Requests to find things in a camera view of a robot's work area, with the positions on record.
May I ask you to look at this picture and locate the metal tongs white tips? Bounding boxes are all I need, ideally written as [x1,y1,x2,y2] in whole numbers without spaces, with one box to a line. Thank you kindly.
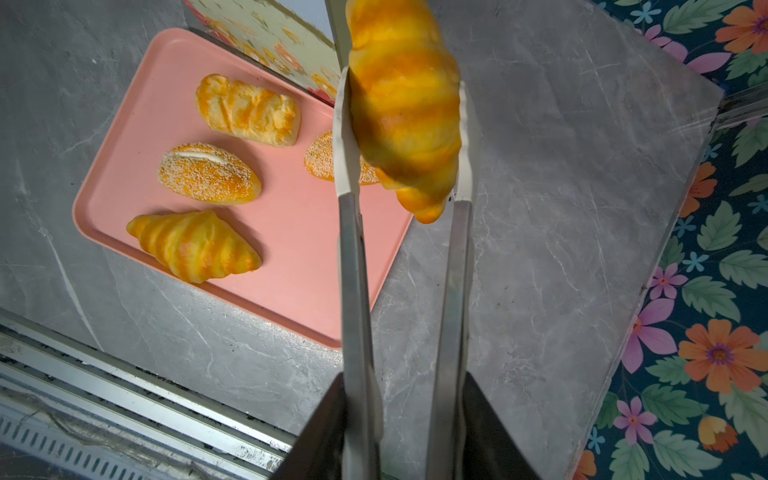
[332,73,478,479]

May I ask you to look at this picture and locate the large croissant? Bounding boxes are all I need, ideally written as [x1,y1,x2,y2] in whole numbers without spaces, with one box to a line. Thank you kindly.
[126,210,262,284]
[345,1,462,224]

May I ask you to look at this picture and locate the painted landscape paper bag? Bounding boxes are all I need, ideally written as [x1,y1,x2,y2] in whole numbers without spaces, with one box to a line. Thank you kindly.
[185,0,342,104]

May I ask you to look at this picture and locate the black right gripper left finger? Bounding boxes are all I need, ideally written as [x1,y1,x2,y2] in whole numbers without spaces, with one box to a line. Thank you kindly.
[270,373,347,480]

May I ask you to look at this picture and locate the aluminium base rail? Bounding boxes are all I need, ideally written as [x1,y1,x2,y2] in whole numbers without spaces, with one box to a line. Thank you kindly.
[1,310,295,479]

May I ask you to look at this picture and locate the braided bread loaf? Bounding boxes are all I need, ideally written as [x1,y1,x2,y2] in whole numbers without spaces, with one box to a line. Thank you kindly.
[195,74,301,147]

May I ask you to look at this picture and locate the aluminium cage frame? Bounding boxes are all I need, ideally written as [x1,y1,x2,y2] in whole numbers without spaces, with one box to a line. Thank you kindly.
[712,83,767,131]

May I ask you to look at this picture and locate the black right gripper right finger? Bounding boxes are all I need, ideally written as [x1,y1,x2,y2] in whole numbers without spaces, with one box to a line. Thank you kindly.
[462,373,540,480]

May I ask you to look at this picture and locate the sesame bun far right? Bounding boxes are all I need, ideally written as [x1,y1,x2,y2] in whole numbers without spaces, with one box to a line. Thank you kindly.
[304,131,380,186]

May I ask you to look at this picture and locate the sesame bun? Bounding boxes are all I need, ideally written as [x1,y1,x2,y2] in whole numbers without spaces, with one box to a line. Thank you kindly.
[304,131,380,186]
[157,142,262,205]

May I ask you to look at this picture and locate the sesame bun near left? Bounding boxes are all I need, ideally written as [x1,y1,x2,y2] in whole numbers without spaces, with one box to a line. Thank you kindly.
[157,142,262,205]

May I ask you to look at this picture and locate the pink plastic tray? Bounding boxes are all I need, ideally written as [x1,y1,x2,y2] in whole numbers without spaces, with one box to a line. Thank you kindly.
[71,27,415,350]

